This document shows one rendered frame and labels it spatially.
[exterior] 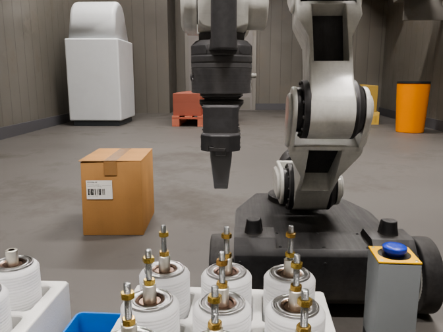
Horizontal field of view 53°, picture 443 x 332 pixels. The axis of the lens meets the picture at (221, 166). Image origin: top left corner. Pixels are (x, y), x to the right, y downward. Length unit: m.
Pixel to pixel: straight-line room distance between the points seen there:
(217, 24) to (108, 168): 1.21
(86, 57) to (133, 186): 4.24
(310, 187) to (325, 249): 0.21
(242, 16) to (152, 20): 7.20
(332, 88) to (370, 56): 6.74
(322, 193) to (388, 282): 0.55
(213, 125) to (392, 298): 0.42
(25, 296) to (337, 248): 0.72
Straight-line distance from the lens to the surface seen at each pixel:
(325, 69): 1.08
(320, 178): 1.29
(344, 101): 1.05
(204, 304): 0.74
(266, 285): 0.84
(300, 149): 1.12
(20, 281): 0.94
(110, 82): 5.78
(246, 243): 1.13
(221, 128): 0.61
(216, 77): 0.61
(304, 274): 0.85
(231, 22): 0.59
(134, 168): 1.71
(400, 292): 0.81
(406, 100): 5.31
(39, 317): 0.92
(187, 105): 5.61
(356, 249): 1.17
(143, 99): 7.81
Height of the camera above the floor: 0.61
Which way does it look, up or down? 11 degrees down
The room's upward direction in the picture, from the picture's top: straight up
